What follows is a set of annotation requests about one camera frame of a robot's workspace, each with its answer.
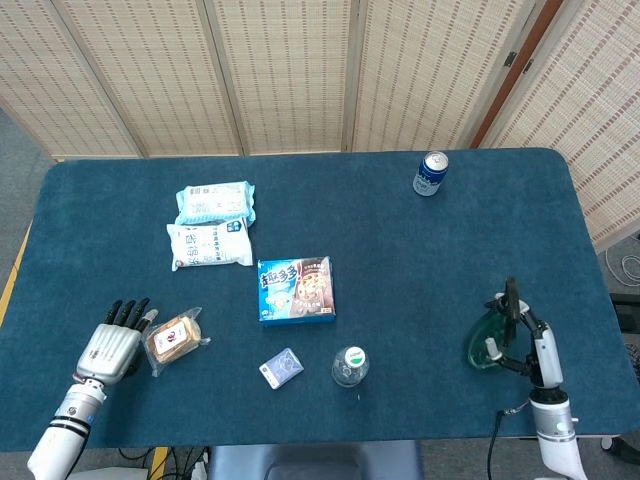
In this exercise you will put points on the bread in clear wrapper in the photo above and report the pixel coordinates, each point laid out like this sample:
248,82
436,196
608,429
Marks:
172,340

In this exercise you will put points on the blue table mat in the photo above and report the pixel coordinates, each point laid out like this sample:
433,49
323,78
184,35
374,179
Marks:
400,300

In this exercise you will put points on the green spray bottle black trigger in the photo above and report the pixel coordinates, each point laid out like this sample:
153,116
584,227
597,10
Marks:
480,345

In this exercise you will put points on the small blue card box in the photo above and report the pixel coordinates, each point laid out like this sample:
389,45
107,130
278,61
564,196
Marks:
281,368

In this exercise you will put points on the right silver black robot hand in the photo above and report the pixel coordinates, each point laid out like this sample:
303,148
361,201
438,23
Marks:
547,360

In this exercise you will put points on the beige woven folding screen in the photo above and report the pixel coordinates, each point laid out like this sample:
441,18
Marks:
595,100
280,75

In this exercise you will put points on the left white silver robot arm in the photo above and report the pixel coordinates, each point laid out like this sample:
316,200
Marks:
70,420

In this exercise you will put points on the blue cookie box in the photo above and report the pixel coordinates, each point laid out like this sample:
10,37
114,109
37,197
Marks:
295,292

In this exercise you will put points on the clear water bottle green cap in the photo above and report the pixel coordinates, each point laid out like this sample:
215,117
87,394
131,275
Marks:
350,367

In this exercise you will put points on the white tissue pack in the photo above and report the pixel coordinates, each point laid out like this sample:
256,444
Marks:
210,247

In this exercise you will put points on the light blue wet wipes pack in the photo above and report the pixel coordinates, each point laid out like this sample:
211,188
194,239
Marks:
215,200

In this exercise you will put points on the white box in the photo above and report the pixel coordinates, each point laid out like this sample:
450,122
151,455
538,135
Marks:
115,474

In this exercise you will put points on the brown wooden post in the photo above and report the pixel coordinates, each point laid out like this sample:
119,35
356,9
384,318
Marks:
502,100

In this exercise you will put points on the blue white drink can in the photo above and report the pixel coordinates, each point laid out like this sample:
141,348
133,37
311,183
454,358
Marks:
430,177

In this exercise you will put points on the blue grey padded seat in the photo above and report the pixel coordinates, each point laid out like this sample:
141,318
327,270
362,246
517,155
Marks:
315,460

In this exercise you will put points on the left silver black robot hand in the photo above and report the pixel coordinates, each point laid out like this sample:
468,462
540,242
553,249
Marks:
107,355

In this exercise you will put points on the white power strip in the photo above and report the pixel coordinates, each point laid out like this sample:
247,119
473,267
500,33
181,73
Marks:
199,471

